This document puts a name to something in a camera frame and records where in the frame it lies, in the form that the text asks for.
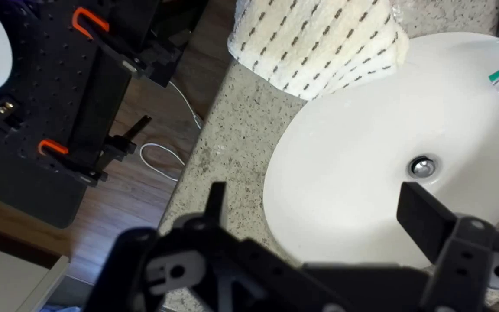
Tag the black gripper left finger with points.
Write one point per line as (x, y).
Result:
(217, 201)

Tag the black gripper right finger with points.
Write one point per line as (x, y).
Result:
(423, 218)

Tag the granite top vanity cabinet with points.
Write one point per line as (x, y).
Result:
(232, 144)

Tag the white oval sink basin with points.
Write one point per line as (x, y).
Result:
(376, 126)

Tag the orange black clamp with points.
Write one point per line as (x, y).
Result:
(52, 147)
(90, 19)

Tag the white striped hand towel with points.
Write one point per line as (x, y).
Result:
(319, 40)

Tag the black robot table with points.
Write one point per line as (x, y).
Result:
(42, 86)

